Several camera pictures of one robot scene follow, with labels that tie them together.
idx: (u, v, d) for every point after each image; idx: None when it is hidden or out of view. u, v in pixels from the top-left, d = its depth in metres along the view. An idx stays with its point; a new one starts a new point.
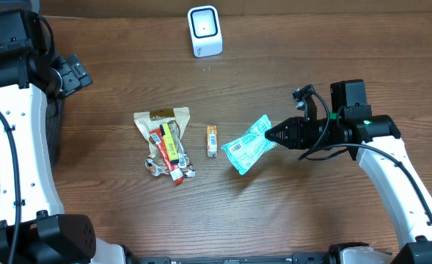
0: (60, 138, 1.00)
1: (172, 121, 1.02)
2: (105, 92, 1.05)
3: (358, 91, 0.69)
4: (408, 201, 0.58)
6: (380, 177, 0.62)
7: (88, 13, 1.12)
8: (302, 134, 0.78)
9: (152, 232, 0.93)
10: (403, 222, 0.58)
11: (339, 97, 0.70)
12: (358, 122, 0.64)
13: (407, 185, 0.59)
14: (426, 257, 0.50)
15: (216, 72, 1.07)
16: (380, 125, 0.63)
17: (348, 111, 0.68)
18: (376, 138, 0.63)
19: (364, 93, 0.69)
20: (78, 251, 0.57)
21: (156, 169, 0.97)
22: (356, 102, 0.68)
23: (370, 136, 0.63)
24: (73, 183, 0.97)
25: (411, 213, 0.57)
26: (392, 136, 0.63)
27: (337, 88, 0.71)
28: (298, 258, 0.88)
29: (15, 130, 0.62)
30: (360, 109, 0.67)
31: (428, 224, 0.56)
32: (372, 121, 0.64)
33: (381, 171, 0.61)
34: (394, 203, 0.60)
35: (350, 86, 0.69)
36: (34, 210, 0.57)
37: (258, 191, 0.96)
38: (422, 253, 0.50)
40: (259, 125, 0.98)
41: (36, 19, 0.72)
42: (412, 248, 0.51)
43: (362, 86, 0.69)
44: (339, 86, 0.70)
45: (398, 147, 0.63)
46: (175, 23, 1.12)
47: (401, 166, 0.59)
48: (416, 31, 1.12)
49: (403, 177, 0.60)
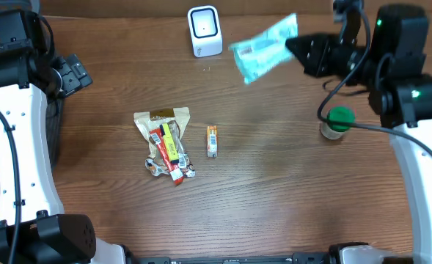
0: (60, 138, 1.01)
1: (172, 121, 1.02)
2: (105, 92, 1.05)
3: (416, 32, 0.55)
4: None
6: (414, 173, 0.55)
7: (88, 12, 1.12)
8: (326, 60, 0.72)
9: (151, 232, 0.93)
10: (425, 236, 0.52)
11: (389, 36, 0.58)
12: (400, 83, 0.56)
13: None
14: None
15: (216, 72, 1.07)
16: (430, 95, 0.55)
17: (394, 61, 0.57)
18: (422, 121, 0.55)
19: (422, 39, 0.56)
20: (78, 250, 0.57)
21: (156, 169, 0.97)
22: (408, 50, 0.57)
23: (414, 114, 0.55)
24: (73, 183, 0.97)
25: None
26: None
27: (389, 23, 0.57)
28: (298, 258, 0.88)
29: (15, 130, 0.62)
30: (409, 60, 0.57)
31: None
32: (419, 86, 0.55)
33: (421, 172, 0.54)
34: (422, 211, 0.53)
35: (409, 26, 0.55)
36: (34, 210, 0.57)
37: (258, 191, 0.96)
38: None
40: (281, 26, 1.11)
41: (36, 19, 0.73)
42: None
43: (423, 27, 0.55)
44: (392, 19, 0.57)
45: None
46: (175, 23, 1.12)
47: None
48: None
49: None
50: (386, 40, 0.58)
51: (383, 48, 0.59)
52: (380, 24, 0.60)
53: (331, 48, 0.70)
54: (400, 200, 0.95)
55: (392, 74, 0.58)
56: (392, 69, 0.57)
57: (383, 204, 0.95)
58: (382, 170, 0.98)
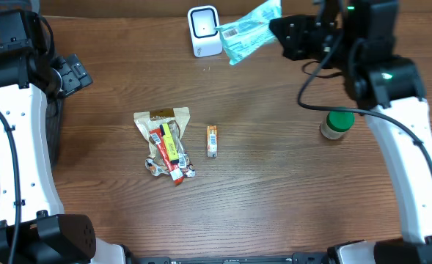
0: (60, 138, 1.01)
1: (172, 121, 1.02)
2: (105, 92, 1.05)
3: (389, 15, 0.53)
4: (424, 189, 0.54)
6: (393, 152, 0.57)
7: (88, 12, 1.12)
8: (304, 42, 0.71)
9: (151, 232, 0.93)
10: (411, 212, 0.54)
11: (362, 21, 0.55)
12: (373, 67, 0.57)
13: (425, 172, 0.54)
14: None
15: (216, 72, 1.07)
16: (401, 78, 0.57)
17: (367, 46, 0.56)
18: (396, 102, 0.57)
19: (393, 23, 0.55)
20: (78, 250, 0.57)
21: (156, 169, 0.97)
22: (380, 35, 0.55)
23: (387, 98, 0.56)
24: (73, 183, 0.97)
25: (423, 207, 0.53)
26: (414, 98, 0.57)
27: (361, 9, 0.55)
28: (298, 258, 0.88)
29: (15, 130, 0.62)
30: (382, 43, 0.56)
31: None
32: (391, 69, 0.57)
33: (400, 150, 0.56)
34: (405, 188, 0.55)
35: (380, 11, 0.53)
36: (34, 210, 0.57)
37: (258, 191, 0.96)
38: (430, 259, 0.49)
40: (265, 6, 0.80)
41: (36, 19, 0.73)
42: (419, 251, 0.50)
43: (394, 11, 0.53)
44: (364, 2, 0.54)
45: (420, 118, 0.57)
46: (175, 23, 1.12)
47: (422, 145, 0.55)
48: (416, 31, 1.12)
49: (420, 162, 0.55)
50: (358, 25, 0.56)
51: (353, 34, 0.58)
52: (351, 9, 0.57)
53: (307, 31, 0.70)
54: None
55: (364, 59, 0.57)
56: (365, 53, 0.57)
57: (383, 204, 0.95)
58: (382, 170, 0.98)
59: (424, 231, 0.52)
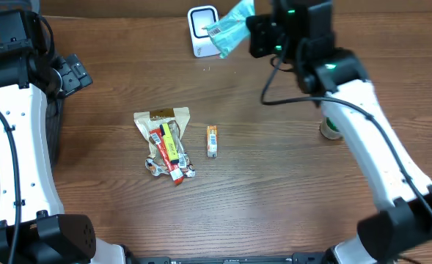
0: (60, 138, 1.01)
1: (172, 121, 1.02)
2: (105, 92, 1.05)
3: (325, 15, 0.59)
4: (382, 158, 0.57)
6: (350, 132, 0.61)
7: (88, 13, 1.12)
8: (267, 39, 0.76)
9: (151, 232, 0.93)
10: (377, 181, 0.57)
11: (303, 23, 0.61)
12: (318, 62, 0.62)
13: (381, 143, 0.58)
14: (403, 219, 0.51)
15: (216, 72, 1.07)
16: (343, 68, 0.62)
17: (311, 45, 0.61)
18: (342, 86, 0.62)
19: (329, 20, 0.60)
20: (78, 250, 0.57)
21: (156, 169, 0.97)
22: (320, 33, 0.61)
23: (335, 86, 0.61)
24: (73, 183, 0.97)
25: (385, 172, 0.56)
26: (358, 81, 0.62)
27: (300, 11, 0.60)
28: (298, 258, 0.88)
29: (15, 130, 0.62)
30: (323, 39, 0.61)
31: (403, 180, 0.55)
32: (334, 62, 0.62)
33: (355, 127, 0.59)
34: (367, 162, 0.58)
35: (316, 11, 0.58)
36: (34, 210, 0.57)
37: (258, 191, 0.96)
38: (399, 218, 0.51)
40: (240, 6, 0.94)
41: (36, 19, 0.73)
42: (389, 213, 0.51)
43: (328, 10, 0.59)
44: (301, 6, 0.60)
45: (368, 96, 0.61)
46: (175, 23, 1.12)
47: (372, 119, 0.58)
48: (416, 31, 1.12)
49: (375, 134, 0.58)
50: (299, 26, 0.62)
51: (298, 34, 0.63)
52: (291, 12, 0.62)
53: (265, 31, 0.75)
54: None
55: (310, 56, 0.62)
56: (310, 51, 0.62)
57: None
58: None
59: (391, 193, 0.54)
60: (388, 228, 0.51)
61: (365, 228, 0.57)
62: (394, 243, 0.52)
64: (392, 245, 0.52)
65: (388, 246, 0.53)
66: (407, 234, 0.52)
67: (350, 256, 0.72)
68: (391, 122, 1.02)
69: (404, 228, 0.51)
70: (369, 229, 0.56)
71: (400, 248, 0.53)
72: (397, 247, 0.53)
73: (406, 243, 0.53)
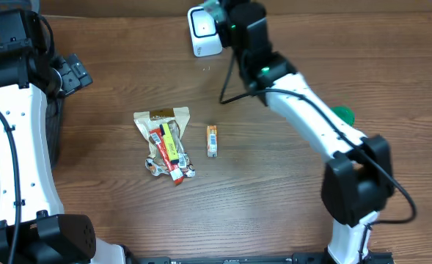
0: (60, 138, 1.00)
1: (172, 121, 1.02)
2: (105, 92, 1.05)
3: (262, 31, 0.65)
4: (317, 125, 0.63)
6: (292, 114, 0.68)
7: (88, 12, 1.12)
8: None
9: (151, 232, 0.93)
10: (320, 147, 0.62)
11: (243, 37, 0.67)
12: (257, 70, 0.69)
13: (315, 115, 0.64)
14: (344, 167, 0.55)
15: (216, 72, 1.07)
16: (279, 70, 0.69)
17: (250, 55, 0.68)
18: (279, 81, 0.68)
19: (265, 33, 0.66)
20: (78, 250, 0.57)
21: (156, 169, 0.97)
22: (259, 43, 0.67)
23: (271, 82, 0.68)
24: (73, 183, 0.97)
25: (323, 136, 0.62)
26: (291, 73, 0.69)
27: (239, 26, 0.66)
28: (298, 258, 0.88)
29: (15, 130, 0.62)
30: (262, 49, 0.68)
31: (338, 137, 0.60)
32: (270, 68, 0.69)
33: (293, 108, 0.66)
34: (310, 135, 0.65)
35: (253, 28, 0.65)
36: (34, 210, 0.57)
37: (258, 191, 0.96)
38: (340, 167, 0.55)
40: None
41: (36, 19, 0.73)
42: (331, 165, 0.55)
43: (264, 26, 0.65)
44: (243, 24, 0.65)
45: (298, 83, 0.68)
46: (175, 22, 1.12)
47: (304, 97, 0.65)
48: (415, 31, 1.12)
49: (309, 108, 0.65)
50: (240, 39, 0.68)
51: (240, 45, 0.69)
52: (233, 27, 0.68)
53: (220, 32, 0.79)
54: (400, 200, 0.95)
55: (252, 63, 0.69)
56: (251, 60, 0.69)
57: None
58: None
59: (330, 150, 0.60)
60: (334, 179, 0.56)
61: (327, 194, 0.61)
62: (345, 193, 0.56)
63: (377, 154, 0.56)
64: (345, 197, 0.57)
65: (342, 199, 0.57)
66: (353, 182, 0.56)
67: (339, 246, 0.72)
68: (391, 122, 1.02)
69: (348, 177, 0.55)
70: (328, 193, 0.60)
71: (353, 198, 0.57)
72: (350, 198, 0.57)
73: (356, 193, 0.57)
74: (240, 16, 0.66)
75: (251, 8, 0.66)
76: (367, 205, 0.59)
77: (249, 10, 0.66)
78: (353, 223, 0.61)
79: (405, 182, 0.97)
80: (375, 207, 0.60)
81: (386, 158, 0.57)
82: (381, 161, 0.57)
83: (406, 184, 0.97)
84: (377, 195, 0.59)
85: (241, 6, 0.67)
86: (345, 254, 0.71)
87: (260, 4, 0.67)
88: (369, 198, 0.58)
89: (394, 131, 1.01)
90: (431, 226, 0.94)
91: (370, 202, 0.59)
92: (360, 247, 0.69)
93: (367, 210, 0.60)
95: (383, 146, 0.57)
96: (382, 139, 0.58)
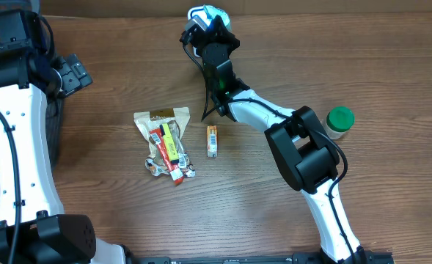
0: (60, 138, 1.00)
1: (172, 121, 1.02)
2: (105, 92, 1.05)
3: (227, 67, 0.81)
4: (262, 113, 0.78)
6: (248, 116, 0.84)
7: (88, 12, 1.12)
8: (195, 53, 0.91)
9: (152, 232, 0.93)
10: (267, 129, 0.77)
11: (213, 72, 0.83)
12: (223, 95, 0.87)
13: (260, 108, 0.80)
14: (278, 133, 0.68)
15: None
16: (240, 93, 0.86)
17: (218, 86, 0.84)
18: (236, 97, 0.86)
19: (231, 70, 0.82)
20: (78, 250, 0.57)
21: (156, 169, 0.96)
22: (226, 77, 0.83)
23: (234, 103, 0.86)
24: (73, 183, 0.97)
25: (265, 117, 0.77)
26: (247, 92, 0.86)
27: (210, 65, 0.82)
28: (298, 258, 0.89)
29: (15, 130, 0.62)
30: (228, 80, 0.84)
31: (275, 116, 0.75)
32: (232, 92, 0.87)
33: (245, 109, 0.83)
34: (261, 125, 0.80)
35: (221, 67, 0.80)
36: (34, 210, 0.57)
37: (257, 190, 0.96)
38: (276, 133, 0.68)
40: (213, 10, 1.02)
41: (36, 19, 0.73)
42: (268, 133, 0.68)
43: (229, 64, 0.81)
44: (211, 63, 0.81)
45: (249, 92, 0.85)
46: (175, 23, 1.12)
47: (250, 99, 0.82)
48: (416, 31, 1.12)
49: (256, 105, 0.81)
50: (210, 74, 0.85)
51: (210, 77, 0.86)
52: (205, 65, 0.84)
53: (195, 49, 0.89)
54: (400, 200, 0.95)
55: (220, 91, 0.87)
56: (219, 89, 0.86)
57: (383, 204, 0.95)
58: (382, 170, 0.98)
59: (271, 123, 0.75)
60: (273, 144, 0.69)
61: (282, 169, 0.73)
62: (284, 155, 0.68)
63: (306, 119, 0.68)
64: (287, 158, 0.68)
65: (285, 160, 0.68)
66: (290, 144, 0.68)
67: (324, 236, 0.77)
68: (391, 122, 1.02)
69: (283, 139, 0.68)
70: (282, 164, 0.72)
71: (294, 159, 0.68)
72: (291, 159, 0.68)
73: (295, 154, 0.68)
74: (209, 57, 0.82)
75: (218, 49, 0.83)
76: (313, 168, 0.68)
77: (216, 52, 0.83)
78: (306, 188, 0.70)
79: (405, 182, 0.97)
80: (323, 171, 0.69)
81: (316, 122, 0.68)
82: (313, 126, 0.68)
83: (406, 184, 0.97)
84: (319, 158, 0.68)
85: (210, 47, 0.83)
86: (331, 244, 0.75)
87: (224, 47, 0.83)
88: (312, 160, 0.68)
89: (394, 131, 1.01)
90: (431, 226, 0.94)
91: (315, 164, 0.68)
92: (340, 227, 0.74)
93: (316, 174, 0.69)
95: (312, 114, 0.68)
96: (310, 108, 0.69)
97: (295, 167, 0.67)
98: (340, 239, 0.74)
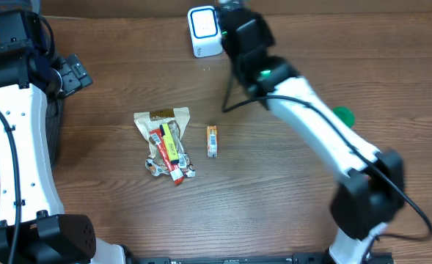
0: (60, 138, 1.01)
1: (172, 121, 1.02)
2: (105, 93, 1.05)
3: (249, 28, 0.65)
4: (326, 135, 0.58)
6: (299, 123, 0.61)
7: (89, 12, 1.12)
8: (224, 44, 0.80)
9: (152, 232, 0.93)
10: (331, 160, 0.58)
11: (234, 43, 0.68)
12: (256, 72, 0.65)
13: (323, 125, 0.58)
14: (359, 186, 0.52)
15: (216, 72, 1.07)
16: (280, 76, 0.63)
17: (245, 57, 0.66)
18: (282, 85, 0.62)
19: (256, 37, 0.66)
20: (78, 250, 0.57)
21: (156, 169, 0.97)
22: (254, 48, 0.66)
23: (272, 86, 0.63)
24: (73, 183, 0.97)
25: (334, 150, 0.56)
26: (293, 77, 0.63)
27: (229, 32, 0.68)
28: (298, 258, 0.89)
29: (15, 130, 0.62)
30: (256, 52, 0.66)
31: (350, 152, 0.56)
32: (269, 69, 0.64)
33: (298, 116, 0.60)
34: (320, 146, 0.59)
35: (242, 31, 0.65)
36: (34, 210, 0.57)
37: (257, 191, 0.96)
38: (355, 184, 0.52)
40: None
41: (36, 19, 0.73)
42: (344, 183, 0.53)
43: (253, 26, 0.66)
44: (232, 28, 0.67)
45: (302, 87, 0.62)
46: (175, 23, 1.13)
47: (310, 105, 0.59)
48: (416, 31, 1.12)
49: (317, 116, 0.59)
50: (232, 50, 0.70)
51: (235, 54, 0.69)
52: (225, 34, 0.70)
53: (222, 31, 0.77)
54: None
55: (249, 67, 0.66)
56: (248, 64, 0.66)
57: None
58: None
59: (342, 163, 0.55)
60: (349, 197, 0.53)
61: (343, 211, 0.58)
62: (360, 211, 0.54)
63: (392, 168, 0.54)
64: (361, 215, 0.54)
65: (358, 215, 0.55)
66: (369, 198, 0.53)
67: (342, 251, 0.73)
68: (391, 122, 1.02)
69: (364, 193, 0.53)
70: (342, 210, 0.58)
71: (369, 216, 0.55)
72: (364, 215, 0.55)
73: (372, 211, 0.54)
74: (229, 21, 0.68)
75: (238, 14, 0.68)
76: (382, 221, 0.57)
77: (237, 16, 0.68)
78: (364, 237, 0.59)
79: None
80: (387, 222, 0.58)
81: (400, 171, 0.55)
82: (397, 176, 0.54)
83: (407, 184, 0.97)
84: (392, 212, 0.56)
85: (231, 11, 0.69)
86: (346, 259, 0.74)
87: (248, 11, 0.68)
88: (384, 215, 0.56)
89: (394, 131, 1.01)
90: (430, 226, 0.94)
91: (384, 218, 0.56)
92: (364, 251, 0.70)
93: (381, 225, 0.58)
95: (398, 159, 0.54)
96: (395, 152, 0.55)
97: (365, 224, 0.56)
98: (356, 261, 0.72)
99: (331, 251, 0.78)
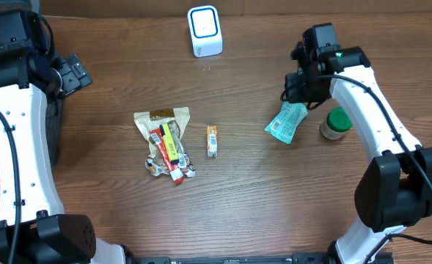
0: (60, 138, 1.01)
1: (172, 121, 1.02)
2: (105, 92, 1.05)
3: (326, 28, 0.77)
4: (375, 116, 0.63)
6: (352, 103, 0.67)
7: (89, 12, 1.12)
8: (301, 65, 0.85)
9: (151, 232, 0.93)
10: (372, 141, 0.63)
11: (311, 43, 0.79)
12: (331, 54, 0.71)
13: (379, 114, 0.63)
14: (391, 169, 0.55)
15: (216, 72, 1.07)
16: (350, 61, 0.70)
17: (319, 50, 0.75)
18: (348, 68, 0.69)
19: (332, 34, 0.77)
20: (78, 251, 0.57)
21: (156, 169, 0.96)
22: (327, 43, 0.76)
23: (340, 67, 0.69)
24: (73, 183, 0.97)
25: (378, 133, 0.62)
26: (361, 65, 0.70)
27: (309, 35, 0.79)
28: (298, 258, 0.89)
29: (15, 130, 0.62)
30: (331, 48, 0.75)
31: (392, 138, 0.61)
32: (343, 53, 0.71)
33: (355, 98, 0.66)
34: (364, 126, 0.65)
35: (320, 28, 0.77)
36: (34, 210, 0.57)
37: (258, 191, 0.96)
38: (386, 164, 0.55)
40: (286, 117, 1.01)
41: (36, 19, 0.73)
42: (378, 159, 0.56)
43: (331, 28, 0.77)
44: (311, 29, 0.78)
45: (368, 76, 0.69)
46: (175, 23, 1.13)
47: (370, 92, 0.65)
48: (416, 31, 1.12)
49: (372, 101, 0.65)
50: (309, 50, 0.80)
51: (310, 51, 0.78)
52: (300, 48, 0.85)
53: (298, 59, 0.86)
54: None
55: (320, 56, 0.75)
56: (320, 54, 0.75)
57: None
58: None
59: (382, 147, 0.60)
60: (376, 176, 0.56)
61: (367, 193, 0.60)
62: (382, 193, 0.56)
63: (429, 166, 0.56)
64: (381, 199, 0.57)
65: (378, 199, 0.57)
66: (397, 185, 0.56)
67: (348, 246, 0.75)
68: None
69: (392, 177, 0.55)
70: (366, 192, 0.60)
71: (389, 202, 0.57)
72: (386, 200, 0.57)
73: (393, 198, 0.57)
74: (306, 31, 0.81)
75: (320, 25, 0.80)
76: (400, 215, 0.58)
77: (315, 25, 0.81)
78: (376, 228, 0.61)
79: None
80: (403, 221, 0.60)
81: None
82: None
83: None
84: (413, 209, 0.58)
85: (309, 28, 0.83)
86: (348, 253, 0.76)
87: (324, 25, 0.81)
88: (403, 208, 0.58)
89: None
90: (430, 225, 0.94)
91: (403, 213, 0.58)
92: (369, 253, 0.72)
93: (397, 221, 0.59)
95: None
96: None
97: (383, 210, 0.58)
98: (359, 259, 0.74)
99: (337, 244, 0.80)
